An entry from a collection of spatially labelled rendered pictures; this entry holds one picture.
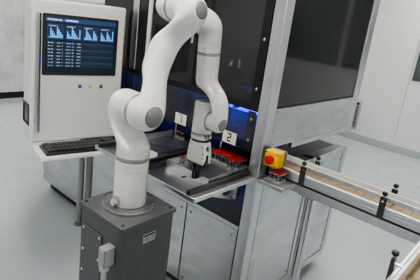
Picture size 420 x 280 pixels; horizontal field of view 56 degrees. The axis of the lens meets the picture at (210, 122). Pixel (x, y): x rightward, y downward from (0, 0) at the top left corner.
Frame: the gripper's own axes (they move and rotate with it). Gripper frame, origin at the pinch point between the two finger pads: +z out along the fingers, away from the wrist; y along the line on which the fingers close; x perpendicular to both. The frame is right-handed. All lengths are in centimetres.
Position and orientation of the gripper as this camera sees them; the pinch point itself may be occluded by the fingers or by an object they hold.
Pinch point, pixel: (195, 173)
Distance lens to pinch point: 169.8
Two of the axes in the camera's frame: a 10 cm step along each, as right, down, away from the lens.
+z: -1.4, 9.6, 2.5
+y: -7.3, -2.7, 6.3
